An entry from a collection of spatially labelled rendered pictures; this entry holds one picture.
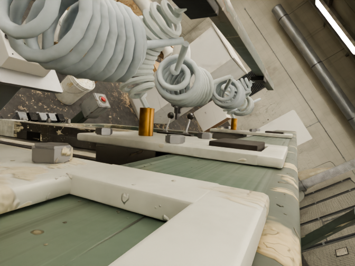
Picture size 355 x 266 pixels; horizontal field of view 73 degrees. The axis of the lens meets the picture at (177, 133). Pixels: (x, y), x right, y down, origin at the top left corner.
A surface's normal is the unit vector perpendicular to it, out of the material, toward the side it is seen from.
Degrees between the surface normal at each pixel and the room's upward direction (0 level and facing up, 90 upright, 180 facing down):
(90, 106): 90
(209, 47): 90
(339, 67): 90
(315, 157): 90
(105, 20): 28
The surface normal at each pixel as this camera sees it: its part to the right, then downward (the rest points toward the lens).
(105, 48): -0.26, 0.13
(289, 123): -0.47, -0.01
